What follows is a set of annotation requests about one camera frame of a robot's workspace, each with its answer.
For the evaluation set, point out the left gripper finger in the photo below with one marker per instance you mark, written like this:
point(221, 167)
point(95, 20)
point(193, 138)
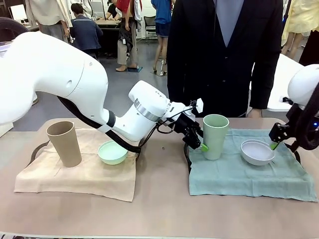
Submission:
point(197, 142)
point(199, 132)

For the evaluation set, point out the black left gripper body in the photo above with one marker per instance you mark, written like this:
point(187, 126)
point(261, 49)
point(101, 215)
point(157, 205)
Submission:
point(185, 124)

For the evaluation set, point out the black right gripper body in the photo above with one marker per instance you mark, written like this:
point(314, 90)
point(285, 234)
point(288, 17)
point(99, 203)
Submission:
point(282, 132)

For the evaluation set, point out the pale green tall cup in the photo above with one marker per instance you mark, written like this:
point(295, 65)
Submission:
point(215, 139)

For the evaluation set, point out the white bowl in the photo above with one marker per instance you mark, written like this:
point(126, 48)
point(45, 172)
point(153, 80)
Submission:
point(256, 154)

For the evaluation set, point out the teal cloth mat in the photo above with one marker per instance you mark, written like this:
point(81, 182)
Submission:
point(249, 181)

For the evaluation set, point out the pale green bowl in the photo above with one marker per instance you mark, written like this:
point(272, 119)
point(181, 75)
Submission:
point(112, 155)

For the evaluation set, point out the tan beige tall cup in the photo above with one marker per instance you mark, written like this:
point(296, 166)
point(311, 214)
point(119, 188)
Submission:
point(66, 147)

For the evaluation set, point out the beige cloth mat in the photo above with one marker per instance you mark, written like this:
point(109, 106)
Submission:
point(74, 181)

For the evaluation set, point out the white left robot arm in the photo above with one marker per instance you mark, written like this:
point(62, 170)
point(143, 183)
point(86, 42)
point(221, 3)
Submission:
point(62, 74)

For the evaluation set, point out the black serving tray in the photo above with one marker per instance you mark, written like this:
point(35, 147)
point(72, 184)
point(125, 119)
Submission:
point(187, 156)

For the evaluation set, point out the dark brown serving tray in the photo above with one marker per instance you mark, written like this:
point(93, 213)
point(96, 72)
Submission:
point(37, 149)

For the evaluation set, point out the person left hand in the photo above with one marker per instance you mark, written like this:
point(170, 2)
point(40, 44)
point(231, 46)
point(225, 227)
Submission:
point(254, 112)

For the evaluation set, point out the black braided right arm sleeve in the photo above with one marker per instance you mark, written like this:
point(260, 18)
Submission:
point(309, 124)

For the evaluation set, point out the black braided arm sleeve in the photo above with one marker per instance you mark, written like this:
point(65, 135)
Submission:
point(309, 124)
point(119, 142)

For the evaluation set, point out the white side table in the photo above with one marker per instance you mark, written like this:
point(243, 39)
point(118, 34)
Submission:
point(279, 82)

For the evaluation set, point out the black braided left arm sleeve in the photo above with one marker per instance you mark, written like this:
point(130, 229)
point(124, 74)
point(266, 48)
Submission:
point(119, 142)

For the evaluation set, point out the person in dark suit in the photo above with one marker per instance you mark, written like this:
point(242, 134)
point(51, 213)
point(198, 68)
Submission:
point(224, 62)

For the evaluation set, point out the mannequin in blue shorts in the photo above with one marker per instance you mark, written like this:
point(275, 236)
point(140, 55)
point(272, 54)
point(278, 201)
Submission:
point(162, 25)

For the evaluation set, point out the mannequin with brown trousers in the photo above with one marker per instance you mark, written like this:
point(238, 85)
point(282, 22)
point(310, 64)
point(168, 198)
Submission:
point(127, 39)

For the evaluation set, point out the black office chair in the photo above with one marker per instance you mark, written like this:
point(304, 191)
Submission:
point(150, 27)

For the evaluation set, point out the mannequin in yellow dress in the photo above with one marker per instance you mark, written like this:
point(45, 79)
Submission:
point(299, 20)

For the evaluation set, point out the seated person in blue jacket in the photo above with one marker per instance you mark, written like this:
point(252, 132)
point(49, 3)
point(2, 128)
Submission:
point(86, 32)

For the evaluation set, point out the mannequin with grey trousers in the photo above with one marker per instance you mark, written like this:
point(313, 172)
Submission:
point(49, 17)

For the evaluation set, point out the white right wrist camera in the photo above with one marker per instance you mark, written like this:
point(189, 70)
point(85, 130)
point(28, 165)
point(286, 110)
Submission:
point(285, 100)

